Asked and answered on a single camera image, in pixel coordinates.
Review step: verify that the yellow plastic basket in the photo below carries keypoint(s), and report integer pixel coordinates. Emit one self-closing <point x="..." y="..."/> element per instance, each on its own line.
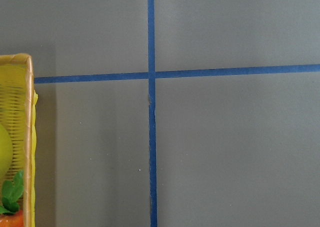
<point x="18" y="115"/>

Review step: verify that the green apple toy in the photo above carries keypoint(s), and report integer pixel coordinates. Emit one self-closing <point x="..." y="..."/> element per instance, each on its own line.
<point x="6" y="151"/>

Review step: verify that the orange carrot toy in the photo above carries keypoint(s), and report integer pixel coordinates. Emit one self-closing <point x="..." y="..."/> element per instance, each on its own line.
<point x="11" y="214"/>

